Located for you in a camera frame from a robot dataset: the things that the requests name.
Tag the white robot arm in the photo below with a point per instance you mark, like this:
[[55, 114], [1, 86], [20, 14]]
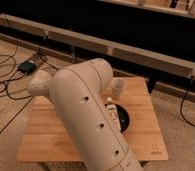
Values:
[[75, 93]]

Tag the translucent plastic cup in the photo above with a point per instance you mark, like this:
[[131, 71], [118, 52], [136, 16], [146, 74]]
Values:
[[118, 85]]

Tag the black power adapter box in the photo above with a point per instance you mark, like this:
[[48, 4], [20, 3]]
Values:
[[27, 67]]

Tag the black bowl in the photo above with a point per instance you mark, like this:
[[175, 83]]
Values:
[[124, 119]]

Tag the wooden shelf rail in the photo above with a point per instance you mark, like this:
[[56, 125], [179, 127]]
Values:
[[120, 51]]

